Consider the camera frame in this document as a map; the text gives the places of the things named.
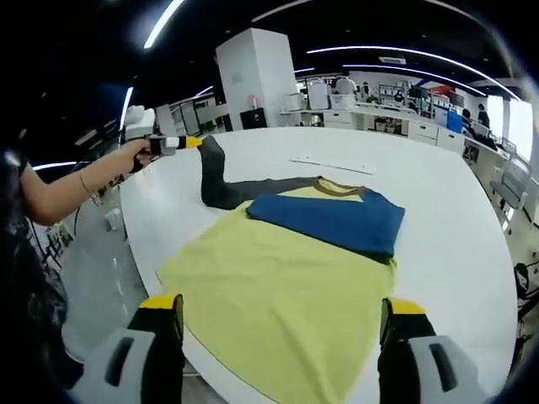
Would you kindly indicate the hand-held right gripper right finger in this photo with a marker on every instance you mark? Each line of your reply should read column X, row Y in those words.
column 421, row 370

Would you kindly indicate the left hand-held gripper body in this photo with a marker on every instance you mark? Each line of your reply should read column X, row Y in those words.
column 141, row 122

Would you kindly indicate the white square pillar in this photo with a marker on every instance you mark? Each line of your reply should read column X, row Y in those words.
column 257, row 76

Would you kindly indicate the yellow garment with blue sleeve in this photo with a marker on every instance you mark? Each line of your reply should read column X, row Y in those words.
column 273, row 294

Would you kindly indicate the long white counter cabinets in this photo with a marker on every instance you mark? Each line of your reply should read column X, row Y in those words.
column 379, row 124

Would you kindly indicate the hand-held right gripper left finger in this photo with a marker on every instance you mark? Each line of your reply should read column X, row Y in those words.
column 126, row 366

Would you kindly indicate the metal shelving racks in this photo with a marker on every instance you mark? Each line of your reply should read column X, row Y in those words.
column 185, row 120

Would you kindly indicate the curved ceiling light strip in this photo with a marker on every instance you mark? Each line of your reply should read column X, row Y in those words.
column 404, row 68
column 404, row 50

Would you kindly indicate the person's dark clothing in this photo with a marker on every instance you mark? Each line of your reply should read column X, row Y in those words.
column 29, row 303

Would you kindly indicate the person's left hand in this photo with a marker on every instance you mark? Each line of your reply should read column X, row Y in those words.
column 135, row 152

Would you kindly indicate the white office chair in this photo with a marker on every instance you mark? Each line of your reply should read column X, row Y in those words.
column 511, row 181

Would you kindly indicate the black cabinet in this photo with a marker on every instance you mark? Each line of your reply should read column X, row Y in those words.
column 253, row 118

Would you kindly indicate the white box appliance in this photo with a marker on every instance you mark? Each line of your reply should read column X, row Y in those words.
column 318, row 96

